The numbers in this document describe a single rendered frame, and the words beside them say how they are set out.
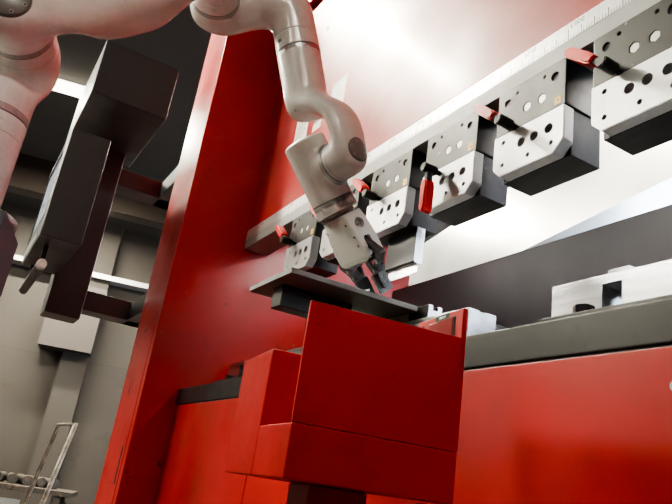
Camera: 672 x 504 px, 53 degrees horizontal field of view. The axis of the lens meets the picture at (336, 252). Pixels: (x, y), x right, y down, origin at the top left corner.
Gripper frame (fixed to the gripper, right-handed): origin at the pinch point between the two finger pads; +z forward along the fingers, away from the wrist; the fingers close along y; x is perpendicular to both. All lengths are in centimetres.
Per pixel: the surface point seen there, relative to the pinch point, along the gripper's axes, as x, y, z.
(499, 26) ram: -31, -29, -33
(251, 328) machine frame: -11, 85, 2
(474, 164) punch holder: -12.8, -25.3, -12.6
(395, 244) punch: -10.8, 1.9, -5.1
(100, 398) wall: -91, 744, 38
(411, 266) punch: -7.8, -3.4, -0.1
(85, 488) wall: -33, 742, 122
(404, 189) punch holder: -14.0, -4.4, -14.4
